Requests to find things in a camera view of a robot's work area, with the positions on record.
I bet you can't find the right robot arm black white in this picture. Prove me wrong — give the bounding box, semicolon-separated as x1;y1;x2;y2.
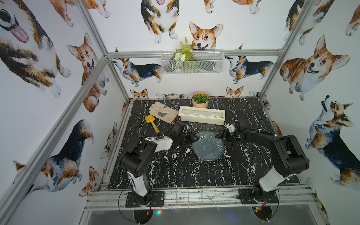
216;121;309;202

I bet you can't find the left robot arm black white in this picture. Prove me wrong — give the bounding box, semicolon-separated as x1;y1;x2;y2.
118;122;199;197

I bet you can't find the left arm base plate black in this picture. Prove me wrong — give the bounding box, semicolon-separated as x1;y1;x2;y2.
125;191;165;208

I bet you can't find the cream plastic wrap dispenser box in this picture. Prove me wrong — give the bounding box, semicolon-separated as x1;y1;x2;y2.
179;106;226;125

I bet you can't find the yellow toy shovel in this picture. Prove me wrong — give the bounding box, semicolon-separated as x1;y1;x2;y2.
145;115;160;135

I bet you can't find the aluminium front rail frame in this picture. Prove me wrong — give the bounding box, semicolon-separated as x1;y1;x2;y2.
84;185;316;211

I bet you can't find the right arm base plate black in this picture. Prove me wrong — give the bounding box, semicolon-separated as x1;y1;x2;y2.
237;188;279;204

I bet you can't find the beige work glove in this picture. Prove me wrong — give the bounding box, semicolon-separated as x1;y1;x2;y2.
149;102;179;124

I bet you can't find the green fern with white flower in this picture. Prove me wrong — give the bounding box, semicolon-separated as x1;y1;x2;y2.
171;38;195;73

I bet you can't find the white wire wall basket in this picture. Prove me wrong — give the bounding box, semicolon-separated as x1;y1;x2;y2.
161;50;225;74

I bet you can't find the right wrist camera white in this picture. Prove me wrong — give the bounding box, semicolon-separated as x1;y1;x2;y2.
226;124;236;134

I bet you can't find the pink pot with green plant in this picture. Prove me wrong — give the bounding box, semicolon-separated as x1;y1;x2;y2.
192;91;210;108

